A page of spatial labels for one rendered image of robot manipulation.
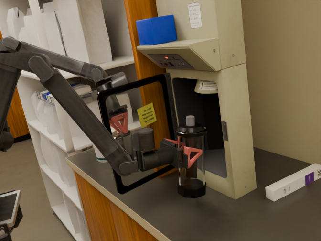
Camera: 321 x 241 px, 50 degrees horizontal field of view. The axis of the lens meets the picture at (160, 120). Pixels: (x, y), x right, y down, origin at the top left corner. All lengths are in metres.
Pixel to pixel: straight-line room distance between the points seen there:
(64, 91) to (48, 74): 0.07
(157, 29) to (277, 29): 0.53
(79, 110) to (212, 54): 0.44
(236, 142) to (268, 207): 0.24
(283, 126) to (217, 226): 0.62
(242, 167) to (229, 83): 0.31
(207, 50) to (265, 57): 0.53
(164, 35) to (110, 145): 0.44
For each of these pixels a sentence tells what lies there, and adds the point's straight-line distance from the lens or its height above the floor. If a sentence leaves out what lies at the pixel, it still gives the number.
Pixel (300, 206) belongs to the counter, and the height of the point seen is 0.94.
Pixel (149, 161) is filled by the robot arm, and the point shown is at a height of 1.19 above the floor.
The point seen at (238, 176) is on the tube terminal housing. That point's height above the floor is 1.03.
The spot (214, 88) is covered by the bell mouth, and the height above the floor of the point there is 1.33.
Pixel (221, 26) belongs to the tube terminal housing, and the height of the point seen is 1.54.
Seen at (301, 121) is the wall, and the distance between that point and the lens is 1.52.
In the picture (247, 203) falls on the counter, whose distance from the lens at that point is 1.26.
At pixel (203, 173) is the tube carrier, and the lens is 1.16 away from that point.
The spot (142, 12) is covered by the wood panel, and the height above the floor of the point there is 1.62.
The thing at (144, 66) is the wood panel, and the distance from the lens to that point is 1.37.
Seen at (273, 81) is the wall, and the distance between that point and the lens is 1.56.
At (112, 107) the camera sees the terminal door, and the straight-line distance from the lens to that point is 1.22.
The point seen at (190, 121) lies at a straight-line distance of 1.12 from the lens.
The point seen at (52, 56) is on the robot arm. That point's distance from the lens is 1.43.
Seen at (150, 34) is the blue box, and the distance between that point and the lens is 1.20.
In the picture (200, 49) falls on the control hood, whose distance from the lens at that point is 1.05.
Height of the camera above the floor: 1.60
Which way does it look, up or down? 17 degrees down
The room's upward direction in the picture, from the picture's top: 9 degrees counter-clockwise
